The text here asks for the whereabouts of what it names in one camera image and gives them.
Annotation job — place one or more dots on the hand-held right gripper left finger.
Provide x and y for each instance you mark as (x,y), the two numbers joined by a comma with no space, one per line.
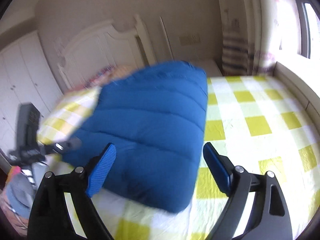
(102,170)

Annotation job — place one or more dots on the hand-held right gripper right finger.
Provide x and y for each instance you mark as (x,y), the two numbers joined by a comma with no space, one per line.
(217,166)

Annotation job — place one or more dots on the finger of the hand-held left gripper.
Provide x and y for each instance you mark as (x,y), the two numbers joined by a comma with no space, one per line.
(70,143)

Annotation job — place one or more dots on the blue quilted jacket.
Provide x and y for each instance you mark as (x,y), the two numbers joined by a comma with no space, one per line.
(150,120)

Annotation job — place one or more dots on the bed with yellow checked sheet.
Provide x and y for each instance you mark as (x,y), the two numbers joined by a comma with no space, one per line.
(250,135)

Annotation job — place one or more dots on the white wardrobe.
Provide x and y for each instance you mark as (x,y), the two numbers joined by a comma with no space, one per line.
(22,75)

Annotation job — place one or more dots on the grey cloth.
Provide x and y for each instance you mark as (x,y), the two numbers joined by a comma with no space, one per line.
(20,195)

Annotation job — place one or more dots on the patterned round cushion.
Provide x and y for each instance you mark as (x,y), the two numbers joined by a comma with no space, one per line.
(100,76)

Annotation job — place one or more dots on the white bed headboard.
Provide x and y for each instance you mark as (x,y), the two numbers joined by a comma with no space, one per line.
(100,47)

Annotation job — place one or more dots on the cream window sill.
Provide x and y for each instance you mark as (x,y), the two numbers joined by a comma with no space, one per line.
(295,80)

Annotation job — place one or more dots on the printed curtain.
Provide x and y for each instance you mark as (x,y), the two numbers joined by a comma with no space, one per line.
(237,30)

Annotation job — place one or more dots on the dark framed window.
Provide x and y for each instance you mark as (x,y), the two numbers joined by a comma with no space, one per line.
(306,30)

